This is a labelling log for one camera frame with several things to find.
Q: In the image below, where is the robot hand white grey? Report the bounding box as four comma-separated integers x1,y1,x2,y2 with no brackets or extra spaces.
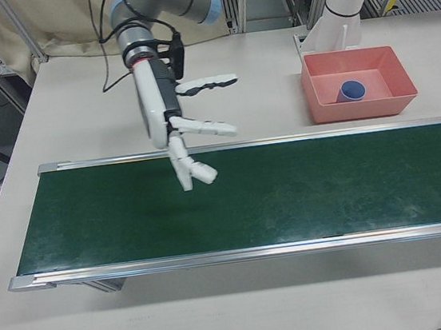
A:
129,47,252,198

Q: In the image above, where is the light blue plastic cup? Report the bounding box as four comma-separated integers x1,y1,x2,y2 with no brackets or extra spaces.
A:
334,78,368,105

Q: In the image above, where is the pink plastic box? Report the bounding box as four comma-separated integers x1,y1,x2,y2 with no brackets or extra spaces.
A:
297,42,422,126

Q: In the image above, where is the beige curtain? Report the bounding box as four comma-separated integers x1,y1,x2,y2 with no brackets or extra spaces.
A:
0,0,240,92

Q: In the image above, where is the green conveyor belt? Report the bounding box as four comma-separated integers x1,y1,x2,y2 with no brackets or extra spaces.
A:
0,114,441,307

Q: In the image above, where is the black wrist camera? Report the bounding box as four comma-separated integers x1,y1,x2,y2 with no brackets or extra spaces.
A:
156,30,189,81

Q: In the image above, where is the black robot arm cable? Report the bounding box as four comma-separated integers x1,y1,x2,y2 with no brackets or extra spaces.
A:
89,0,136,94

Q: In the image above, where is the slanted aluminium frame bar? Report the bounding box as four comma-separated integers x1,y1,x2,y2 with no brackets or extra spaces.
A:
0,0,52,70

